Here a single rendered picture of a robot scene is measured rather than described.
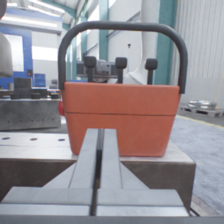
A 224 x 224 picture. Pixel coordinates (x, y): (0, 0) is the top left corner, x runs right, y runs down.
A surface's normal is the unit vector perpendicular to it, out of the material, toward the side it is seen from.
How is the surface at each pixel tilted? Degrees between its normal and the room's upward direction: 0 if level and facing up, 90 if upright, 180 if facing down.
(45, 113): 90
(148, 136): 97
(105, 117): 97
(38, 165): 90
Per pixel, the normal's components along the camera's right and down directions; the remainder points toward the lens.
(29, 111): 0.40, 0.17
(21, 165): 0.03, 0.17
